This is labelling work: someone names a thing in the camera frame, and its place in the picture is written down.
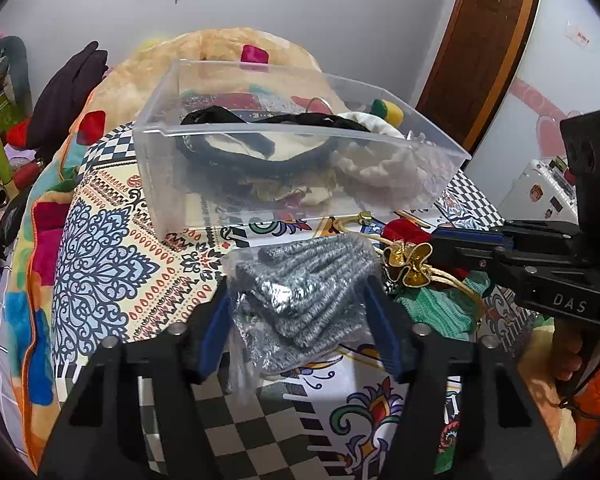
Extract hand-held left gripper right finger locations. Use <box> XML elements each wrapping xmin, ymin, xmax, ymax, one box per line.
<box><xmin>362</xmin><ymin>276</ymin><xmax>566</xmax><ymax>480</ymax></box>

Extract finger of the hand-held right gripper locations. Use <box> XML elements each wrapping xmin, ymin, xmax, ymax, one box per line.
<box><xmin>431</xmin><ymin>226</ymin><xmax>515</xmax><ymax>250</ymax></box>
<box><xmin>427</xmin><ymin>240</ymin><xmax>507</xmax><ymax>275</ymax></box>

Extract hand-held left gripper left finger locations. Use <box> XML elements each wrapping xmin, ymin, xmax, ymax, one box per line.
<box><xmin>37</xmin><ymin>277</ymin><xmax>233</xmax><ymax>480</ymax></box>

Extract gold bow hairband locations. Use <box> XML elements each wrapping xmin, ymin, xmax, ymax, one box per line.
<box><xmin>325</xmin><ymin>212</ymin><xmax>487</xmax><ymax>323</ymax></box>

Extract silver knit cloth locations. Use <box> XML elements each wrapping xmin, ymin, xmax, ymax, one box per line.
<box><xmin>227</xmin><ymin>234</ymin><xmax>382</xmax><ymax>403</ymax></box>

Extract clear plastic storage box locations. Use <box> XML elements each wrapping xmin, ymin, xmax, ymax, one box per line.
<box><xmin>132</xmin><ymin>59</ymin><xmax>472</xmax><ymax>235</ymax></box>

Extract person's right hand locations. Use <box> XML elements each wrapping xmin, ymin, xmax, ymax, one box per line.
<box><xmin>552</xmin><ymin>327</ymin><xmax>587</xmax><ymax>397</ymax></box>

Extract red velvet cloth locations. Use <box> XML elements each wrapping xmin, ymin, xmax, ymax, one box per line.
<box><xmin>381</xmin><ymin>217</ymin><xmax>435</xmax><ymax>247</ymax></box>

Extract green knitted cloth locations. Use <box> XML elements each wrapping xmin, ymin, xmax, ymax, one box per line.
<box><xmin>394</xmin><ymin>269</ymin><xmax>497</xmax><ymax>339</ymax></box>

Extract white suitcase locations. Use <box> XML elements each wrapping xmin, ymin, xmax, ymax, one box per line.
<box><xmin>496</xmin><ymin>156</ymin><xmax>579</xmax><ymax>227</ymax></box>

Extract white knitted scrunchie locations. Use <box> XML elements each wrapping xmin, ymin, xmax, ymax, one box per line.
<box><xmin>329</xmin><ymin>111</ymin><xmax>433</xmax><ymax>202</ymax></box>

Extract patterned printed blanket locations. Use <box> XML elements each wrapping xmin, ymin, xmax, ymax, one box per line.
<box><xmin>50</xmin><ymin>121</ymin><xmax>548</xmax><ymax>480</ymax></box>

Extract green yellow plush ball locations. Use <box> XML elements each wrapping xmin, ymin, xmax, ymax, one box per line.
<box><xmin>369</xmin><ymin>98</ymin><xmax>407</xmax><ymax>127</ymax></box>

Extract cream cloth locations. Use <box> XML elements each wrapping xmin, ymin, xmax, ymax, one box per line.
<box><xmin>200</xmin><ymin>132</ymin><xmax>337</xmax><ymax>207</ymax></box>

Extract black headband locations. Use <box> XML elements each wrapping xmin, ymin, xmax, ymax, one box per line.
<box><xmin>176</xmin><ymin>106</ymin><xmax>377</xmax><ymax>182</ymax></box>

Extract colourful patchwork quilt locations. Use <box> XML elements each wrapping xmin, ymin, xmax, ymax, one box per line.
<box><xmin>0</xmin><ymin>110</ymin><xmax>106</xmax><ymax>471</ymax></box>

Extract brown wooden door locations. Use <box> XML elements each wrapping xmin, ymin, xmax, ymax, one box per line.
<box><xmin>414</xmin><ymin>0</ymin><xmax>547</xmax><ymax>157</ymax></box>

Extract orange fuzzy blanket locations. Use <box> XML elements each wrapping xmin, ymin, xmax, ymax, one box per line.
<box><xmin>86</xmin><ymin>26</ymin><xmax>352</xmax><ymax>128</ymax></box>

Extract pink cushion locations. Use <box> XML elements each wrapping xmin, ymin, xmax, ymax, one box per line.
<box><xmin>239</xmin><ymin>43</ymin><xmax>272</xmax><ymax>65</ymax></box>

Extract dark jacket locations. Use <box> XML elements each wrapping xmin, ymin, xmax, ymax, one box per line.
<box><xmin>29</xmin><ymin>40</ymin><xmax>111</xmax><ymax>152</ymax></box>

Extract green toy stand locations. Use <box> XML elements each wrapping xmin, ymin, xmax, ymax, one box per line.
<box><xmin>0</xmin><ymin>94</ymin><xmax>27</xmax><ymax>193</ymax></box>

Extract grey plush toy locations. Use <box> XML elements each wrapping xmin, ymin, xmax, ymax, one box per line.
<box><xmin>0</xmin><ymin>35</ymin><xmax>34</xmax><ymax>117</ymax></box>

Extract white wall label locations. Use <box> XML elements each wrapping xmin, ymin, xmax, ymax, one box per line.
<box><xmin>564</xmin><ymin>21</ymin><xmax>595</xmax><ymax>47</ymax></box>

